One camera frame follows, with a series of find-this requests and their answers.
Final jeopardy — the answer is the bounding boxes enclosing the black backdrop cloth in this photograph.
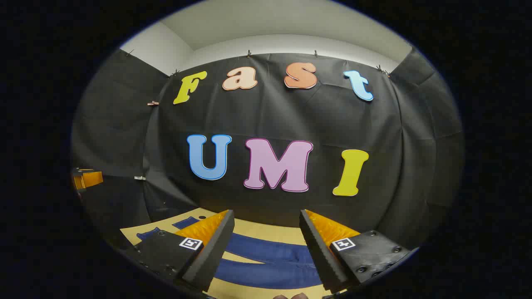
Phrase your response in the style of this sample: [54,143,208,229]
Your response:
[71,49,464,250]

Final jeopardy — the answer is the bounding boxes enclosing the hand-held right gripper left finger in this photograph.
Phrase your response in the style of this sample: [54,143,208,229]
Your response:
[132,210,235,292]

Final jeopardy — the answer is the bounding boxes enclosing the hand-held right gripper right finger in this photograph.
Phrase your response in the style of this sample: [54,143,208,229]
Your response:
[299,209,416,293]

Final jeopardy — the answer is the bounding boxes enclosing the blue denim jeans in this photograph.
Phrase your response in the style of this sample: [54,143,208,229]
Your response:
[136,216,329,290]

